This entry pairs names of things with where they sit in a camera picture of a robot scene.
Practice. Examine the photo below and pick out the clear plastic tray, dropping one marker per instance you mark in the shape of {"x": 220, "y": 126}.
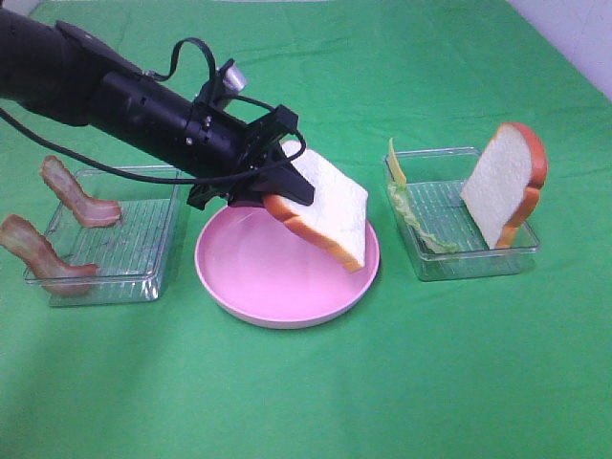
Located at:
{"x": 435, "y": 178}
{"x": 131, "y": 254}

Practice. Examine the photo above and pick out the left clear plastic tray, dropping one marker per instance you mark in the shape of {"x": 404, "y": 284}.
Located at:
{"x": 131, "y": 254}

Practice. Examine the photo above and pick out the pink round plate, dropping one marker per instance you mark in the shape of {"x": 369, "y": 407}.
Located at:
{"x": 259, "y": 272}

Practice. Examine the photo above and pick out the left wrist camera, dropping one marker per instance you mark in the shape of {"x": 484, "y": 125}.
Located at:
{"x": 230, "y": 81}

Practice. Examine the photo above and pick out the toy bread slice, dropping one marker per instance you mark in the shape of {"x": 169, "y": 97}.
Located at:
{"x": 336, "y": 220}
{"x": 505, "y": 186}

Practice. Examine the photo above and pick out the green tablecloth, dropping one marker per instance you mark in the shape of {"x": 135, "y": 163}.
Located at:
{"x": 502, "y": 367}

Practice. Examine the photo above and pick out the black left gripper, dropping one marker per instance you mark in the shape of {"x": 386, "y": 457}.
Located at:
{"x": 241, "y": 162}

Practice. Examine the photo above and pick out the green toy lettuce leaf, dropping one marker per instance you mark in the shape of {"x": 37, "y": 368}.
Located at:
{"x": 402, "y": 203}

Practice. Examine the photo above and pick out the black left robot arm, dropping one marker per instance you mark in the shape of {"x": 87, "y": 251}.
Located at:
{"x": 65, "y": 74}

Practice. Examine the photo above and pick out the right clear plastic tray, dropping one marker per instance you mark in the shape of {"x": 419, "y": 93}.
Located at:
{"x": 435, "y": 178}

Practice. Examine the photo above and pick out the toy bacon strip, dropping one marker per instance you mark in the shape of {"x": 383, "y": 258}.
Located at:
{"x": 22, "y": 239}
{"x": 89, "y": 211}

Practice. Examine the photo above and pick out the yellow toy cheese slice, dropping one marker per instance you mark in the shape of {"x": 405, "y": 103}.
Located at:
{"x": 395, "y": 169}

